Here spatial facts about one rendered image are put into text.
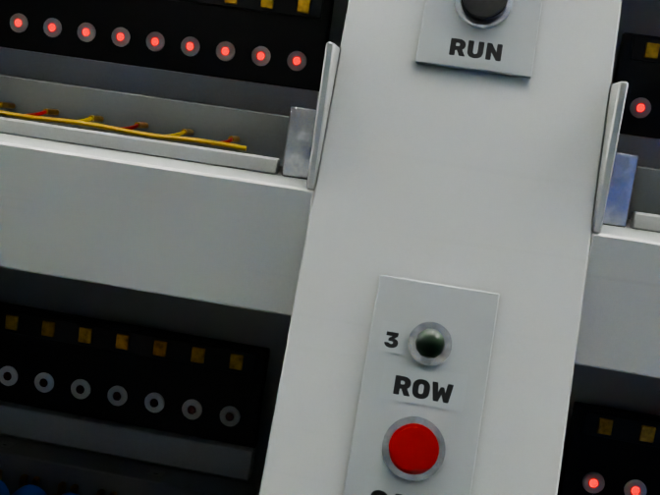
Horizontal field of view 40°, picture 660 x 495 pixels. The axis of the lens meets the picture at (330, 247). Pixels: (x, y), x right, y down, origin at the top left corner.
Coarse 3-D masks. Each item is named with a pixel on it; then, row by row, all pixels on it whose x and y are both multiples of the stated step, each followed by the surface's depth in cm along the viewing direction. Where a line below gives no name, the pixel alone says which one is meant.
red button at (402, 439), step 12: (396, 432) 29; (408, 432) 28; (420, 432) 28; (432, 432) 29; (396, 444) 28; (408, 444) 28; (420, 444) 28; (432, 444) 28; (396, 456) 28; (408, 456) 28; (420, 456) 28; (432, 456) 28; (408, 468) 28; (420, 468) 28
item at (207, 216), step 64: (0, 0) 52; (64, 0) 51; (128, 0) 51; (192, 0) 50; (256, 0) 50; (320, 0) 49; (0, 64) 51; (64, 64) 51; (128, 64) 51; (192, 64) 51; (256, 64) 50; (320, 64) 50; (0, 128) 37; (64, 128) 37; (128, 128) 37; (192, 128) 39; (256, 128) 38; (320, 128) 30; (0, 192) 32; (64, 192) 32; (128, 192) 32; (192, 192) 31; (256, 192) 31; (0, 256) 32; (64, 256) 32; (128, 256) 32; (192, 256) 32; (256, 256) 31
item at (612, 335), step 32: (640, 64) 48; (640, 96) 48; (608, 128) 30; (640, 128) 48; (608, 160) 29; (640, 160) 48; (608, 192) 34; (640, 192) 37; (608, 224) 34; (640, 224) 34; (608, 256) 30; (640, 256) 30; (608, 288) 30; (640, 288) 30; (608, 320) 30; (640, 320) 30; (576, 352) 30; (608, 352) 30; (640, 352) 30
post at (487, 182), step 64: (384, 0) 32; (576, 0) 31; (384, 64) 31; (576, 64) 31; (384, 128) 31; (448, 128) 31; (512, 128) 30; (576, 128) 30; (320, 192) 31; (384, 192) 30; (448, 192) 30; (512, 192) 30; (576, 192) 30; (320, 256) 30; (384, 256) 30; (448, 256) 30; (512, 256) 30; (576, 256) 30; (320, 320) 30; (512, 320) 29; (576, 320) 29; (320, 384) 30; (512, 384) 29; (320, 448) 29; (512, 448) 29
